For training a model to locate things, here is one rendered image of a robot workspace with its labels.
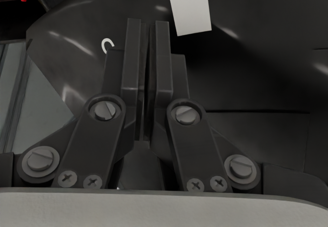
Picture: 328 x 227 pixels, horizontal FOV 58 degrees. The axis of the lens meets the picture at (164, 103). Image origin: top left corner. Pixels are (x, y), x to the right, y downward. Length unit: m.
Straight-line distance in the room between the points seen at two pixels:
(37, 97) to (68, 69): 0.98
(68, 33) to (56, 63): 0.03
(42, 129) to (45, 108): 0.08
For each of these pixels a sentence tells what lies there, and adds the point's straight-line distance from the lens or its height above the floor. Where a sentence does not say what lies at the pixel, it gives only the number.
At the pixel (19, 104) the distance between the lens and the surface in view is 1.16.
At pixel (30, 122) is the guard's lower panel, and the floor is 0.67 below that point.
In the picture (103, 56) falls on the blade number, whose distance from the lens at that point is 0.16.
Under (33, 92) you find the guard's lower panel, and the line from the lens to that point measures 1.17.
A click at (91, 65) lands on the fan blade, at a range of 0.17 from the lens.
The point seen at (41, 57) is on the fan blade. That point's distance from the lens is 0.20.
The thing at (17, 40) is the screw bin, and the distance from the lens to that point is 0.29.
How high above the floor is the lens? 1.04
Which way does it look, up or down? 24 degrees down
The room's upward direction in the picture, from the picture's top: 180 degrees counter-clockwise
